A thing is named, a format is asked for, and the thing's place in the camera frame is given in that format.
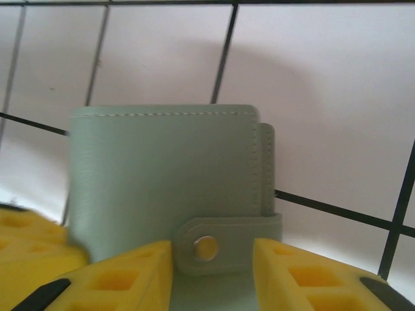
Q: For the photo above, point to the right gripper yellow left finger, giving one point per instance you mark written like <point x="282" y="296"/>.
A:
<point x="152" y="259"/>

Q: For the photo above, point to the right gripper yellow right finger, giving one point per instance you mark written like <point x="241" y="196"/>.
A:
<point x="272" y="269"/>

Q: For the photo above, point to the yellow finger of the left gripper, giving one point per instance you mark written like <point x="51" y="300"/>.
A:
<point x="32" y="249"/>

